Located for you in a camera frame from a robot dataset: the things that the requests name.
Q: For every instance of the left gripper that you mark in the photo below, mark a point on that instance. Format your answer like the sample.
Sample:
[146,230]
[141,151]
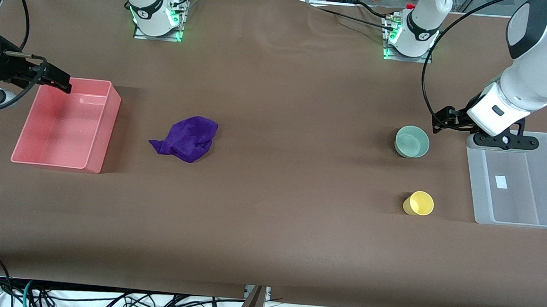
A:
[457,117]

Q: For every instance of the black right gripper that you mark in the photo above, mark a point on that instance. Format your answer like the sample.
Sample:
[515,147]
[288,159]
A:
[9,69]

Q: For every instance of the pale green bowl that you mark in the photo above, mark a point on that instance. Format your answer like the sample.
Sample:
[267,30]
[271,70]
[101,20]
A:
[412,143]

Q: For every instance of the yellow cup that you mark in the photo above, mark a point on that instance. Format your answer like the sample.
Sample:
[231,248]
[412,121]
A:
[420,204]

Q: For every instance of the purple cloth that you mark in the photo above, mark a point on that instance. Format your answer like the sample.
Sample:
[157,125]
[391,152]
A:
[189,139]

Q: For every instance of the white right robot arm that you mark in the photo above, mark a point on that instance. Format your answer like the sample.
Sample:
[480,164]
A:
[145,3]

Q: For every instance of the pink plastic bin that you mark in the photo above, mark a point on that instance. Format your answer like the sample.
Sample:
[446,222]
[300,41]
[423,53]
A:
[65,145]

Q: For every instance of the white label sticker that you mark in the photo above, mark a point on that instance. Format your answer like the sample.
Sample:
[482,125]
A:
[501,182]

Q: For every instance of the clear plastic bin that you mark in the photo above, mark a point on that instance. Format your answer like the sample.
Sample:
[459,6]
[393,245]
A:
[527,202]

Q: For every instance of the brown table cover sheet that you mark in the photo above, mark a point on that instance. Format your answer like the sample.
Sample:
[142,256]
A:
[269,219]

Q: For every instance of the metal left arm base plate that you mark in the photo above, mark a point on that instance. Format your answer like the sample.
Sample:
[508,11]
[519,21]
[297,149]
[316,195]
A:
[393,57]

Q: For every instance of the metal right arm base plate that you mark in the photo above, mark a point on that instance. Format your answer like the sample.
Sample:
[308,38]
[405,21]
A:
[140,35]

